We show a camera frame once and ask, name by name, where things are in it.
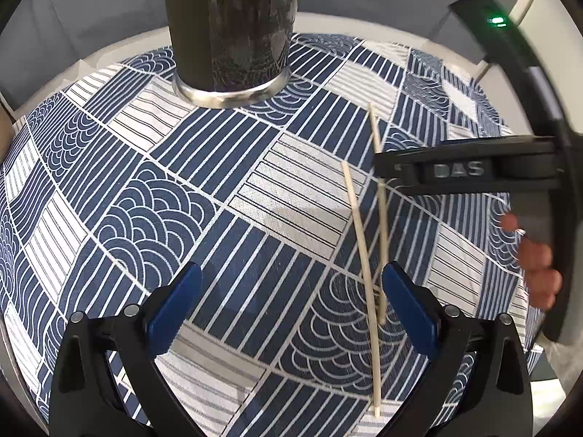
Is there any blue white patterned tablecloth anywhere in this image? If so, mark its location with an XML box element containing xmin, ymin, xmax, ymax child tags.
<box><xmin>1</xmin><ymin>34</ymin><xmax>541</xmax><ymax>436</ymax></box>

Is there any person right hand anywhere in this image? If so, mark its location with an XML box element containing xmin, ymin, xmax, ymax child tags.
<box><xmin>518</xmin><ymin>233</ymin><xmax>562</xmax><ymax>312</ymax></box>

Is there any black cylindrical utensil holder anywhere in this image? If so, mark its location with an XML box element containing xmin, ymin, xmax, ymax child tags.
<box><xmin>165</xmin><ymin>0</ymin><xmax>298</xmax><ymax>109</ymax></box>

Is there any wooden chopstick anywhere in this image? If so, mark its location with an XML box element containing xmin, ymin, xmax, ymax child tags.
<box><xmin>341</xmin><ymin>161</ymin><xmax>382</xmax><ymax>418</ymax></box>
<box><xmin>369</xmin><ymin>103</ymin><xmax>388</xmax><ymax>326</ymax></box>

